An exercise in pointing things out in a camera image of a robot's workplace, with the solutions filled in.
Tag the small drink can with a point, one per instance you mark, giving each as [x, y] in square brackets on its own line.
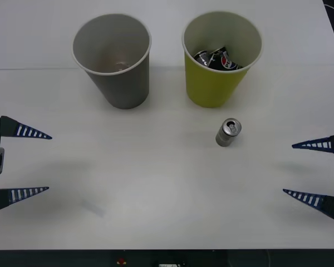
[226, 136]

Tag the grey plastic waste bin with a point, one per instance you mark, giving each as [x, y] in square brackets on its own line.
[128, 89]

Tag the red round button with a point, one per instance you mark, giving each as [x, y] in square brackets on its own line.
[122, 261]

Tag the black can blue-red round print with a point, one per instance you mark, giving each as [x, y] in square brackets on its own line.
[226, 61]

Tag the black can white print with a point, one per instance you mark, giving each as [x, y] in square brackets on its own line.
[202, 58]

